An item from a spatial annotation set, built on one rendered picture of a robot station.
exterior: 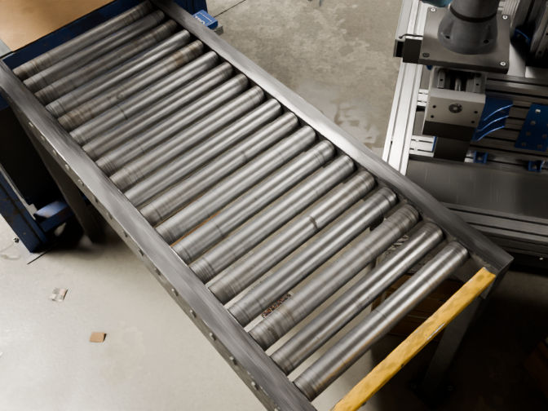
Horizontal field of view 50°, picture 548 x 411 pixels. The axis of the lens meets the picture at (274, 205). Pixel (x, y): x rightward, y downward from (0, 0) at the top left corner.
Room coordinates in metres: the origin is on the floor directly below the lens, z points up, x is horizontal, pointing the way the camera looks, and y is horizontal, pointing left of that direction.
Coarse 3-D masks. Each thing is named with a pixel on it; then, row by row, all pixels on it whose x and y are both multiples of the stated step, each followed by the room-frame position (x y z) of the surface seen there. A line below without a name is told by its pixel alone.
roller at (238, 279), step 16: (368, 176) 0.81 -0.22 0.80; (336, 192) 0.77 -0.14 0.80; (352, 192) 0.77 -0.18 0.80; (368, 192) 0.78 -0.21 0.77; (320, 208) 0.73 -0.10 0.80; (336, 208) 0.73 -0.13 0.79; (304, 224) 0.70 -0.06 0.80; (320, 224) 0.70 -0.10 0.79; (272, 240) 0.67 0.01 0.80; (288, 240) 0.66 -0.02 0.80; (304, 240) 0.67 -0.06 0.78; (256, 256) 0.63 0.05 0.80; (272, 256) 0.63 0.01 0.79; (240, 272) 0.59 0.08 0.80; (256, 272) 0.60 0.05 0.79; (208, 288) 0.57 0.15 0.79; (224, 288) 0.56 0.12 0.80; (240, 288) 0.57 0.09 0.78; (224, 304) 0.54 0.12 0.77
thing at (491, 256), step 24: (144, 0) 1.58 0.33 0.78; (168, 0) 1.55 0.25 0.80; (192, 24) 1.42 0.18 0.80; (216, 48) 1.30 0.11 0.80; (240, 72) 1.20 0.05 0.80; (264, 72) 1.19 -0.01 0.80; (288, 96) 1.09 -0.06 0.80; (312, 120) 1.00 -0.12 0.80; (336, 144) 0.91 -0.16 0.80; (360, 144) 0.90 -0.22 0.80; (360, 168) 0.84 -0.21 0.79; (384, 168) 0.83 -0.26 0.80; (408, 192) 0.75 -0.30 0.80; (384, 216) 0.77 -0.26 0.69; (432, 216) 0.68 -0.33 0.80; (456, 216) 0.68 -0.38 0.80; (456, 240) 0.62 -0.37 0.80; (480, 240) 0.61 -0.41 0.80; (480, 264) 0.57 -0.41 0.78; (504, 264) 0.55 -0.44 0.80
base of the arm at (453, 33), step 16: (448, 16) 1.23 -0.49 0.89; (464, 16) 1.18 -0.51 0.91; (496, 16) 1.20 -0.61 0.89; (448, 32) 1.21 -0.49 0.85; (464, 32) 1.17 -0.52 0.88; (480, 32) 1.17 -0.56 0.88; (496, 32) 1.19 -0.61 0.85; (448, 48) 1.18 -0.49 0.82; (464, 48) 1.16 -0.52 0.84; (480, 48) 1.15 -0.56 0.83
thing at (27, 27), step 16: (0, 0) 1.63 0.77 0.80; (16, 0) 1.63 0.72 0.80; (32, 0) 1.62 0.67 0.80; (48, 0) 1.61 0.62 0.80; (64, 0) 1.60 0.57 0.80; (80, 0) 1.59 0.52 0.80; (96, 0) 1.58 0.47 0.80; (112, 0) 1.57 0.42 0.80; (0, 16) 1.55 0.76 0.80; (16, 16) 1.54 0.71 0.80; (32, 16) 1.53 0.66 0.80; (48, 16) 1.53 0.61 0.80; (64, 16) 1.52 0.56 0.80; (80, 16) 1.51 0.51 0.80; (0, 32) 1.47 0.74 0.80; (16, 32) 1.47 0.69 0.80; (32, 32) 1.46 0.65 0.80; (48, 32) 1.45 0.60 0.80; (16, 48) 1.39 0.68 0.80
